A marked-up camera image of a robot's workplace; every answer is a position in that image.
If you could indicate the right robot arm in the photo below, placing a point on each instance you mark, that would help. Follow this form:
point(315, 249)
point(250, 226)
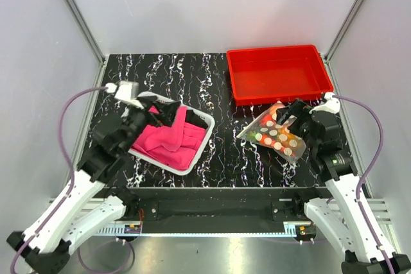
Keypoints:
point(355, 234)

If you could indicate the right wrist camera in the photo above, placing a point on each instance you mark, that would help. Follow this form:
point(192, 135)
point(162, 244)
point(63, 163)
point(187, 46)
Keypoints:
point(331, 104)

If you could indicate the pink cloth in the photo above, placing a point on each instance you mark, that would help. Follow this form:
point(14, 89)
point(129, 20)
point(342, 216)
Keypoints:
point(174, 146)

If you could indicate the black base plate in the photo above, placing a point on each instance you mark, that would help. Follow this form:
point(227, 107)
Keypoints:
point(211, 211)

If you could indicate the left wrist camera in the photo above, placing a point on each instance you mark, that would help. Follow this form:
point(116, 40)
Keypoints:
point(127, 93)

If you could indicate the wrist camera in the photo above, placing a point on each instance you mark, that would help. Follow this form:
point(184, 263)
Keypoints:
point(127, 93)
point(331, 104)

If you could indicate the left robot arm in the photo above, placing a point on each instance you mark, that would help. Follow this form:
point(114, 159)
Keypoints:
point(42, 246)

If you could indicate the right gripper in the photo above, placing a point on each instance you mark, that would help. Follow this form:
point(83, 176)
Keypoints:
point(304, 113)

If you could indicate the red plastic bin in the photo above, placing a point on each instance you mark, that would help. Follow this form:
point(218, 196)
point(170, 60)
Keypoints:
point(266, 75)

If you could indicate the polka dot zip bag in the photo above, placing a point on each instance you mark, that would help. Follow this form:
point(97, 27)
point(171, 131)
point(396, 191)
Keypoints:
point(266, 131)

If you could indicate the white plastic basket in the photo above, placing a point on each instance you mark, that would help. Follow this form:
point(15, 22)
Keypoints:
point(206, 117)

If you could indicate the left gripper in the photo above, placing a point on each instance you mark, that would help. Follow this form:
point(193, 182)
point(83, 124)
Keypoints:
point(167, 112)

